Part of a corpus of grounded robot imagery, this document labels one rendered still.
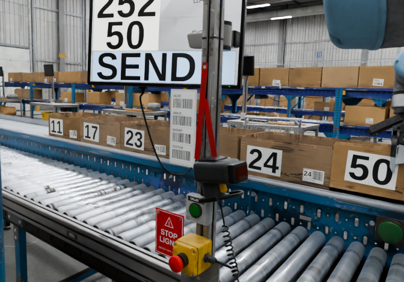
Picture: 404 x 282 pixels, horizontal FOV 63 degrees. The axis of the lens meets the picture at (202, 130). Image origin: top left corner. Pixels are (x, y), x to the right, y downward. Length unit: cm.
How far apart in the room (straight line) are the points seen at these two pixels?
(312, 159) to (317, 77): 477
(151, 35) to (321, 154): 76
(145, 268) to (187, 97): 53
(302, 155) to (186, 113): 64
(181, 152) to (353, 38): 58
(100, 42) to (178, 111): 37
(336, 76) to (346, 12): 562
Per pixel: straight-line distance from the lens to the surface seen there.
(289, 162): 136
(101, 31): 108
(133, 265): 110
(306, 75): 611
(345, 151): 129
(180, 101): 84
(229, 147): 148
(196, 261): 82
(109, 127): 203
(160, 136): 173
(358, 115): 564
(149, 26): 101
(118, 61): 104
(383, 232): 125
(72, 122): 235
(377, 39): 36
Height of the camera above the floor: 124
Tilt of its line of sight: 7 degrees down
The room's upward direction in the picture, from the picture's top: 2 degrees clockwise
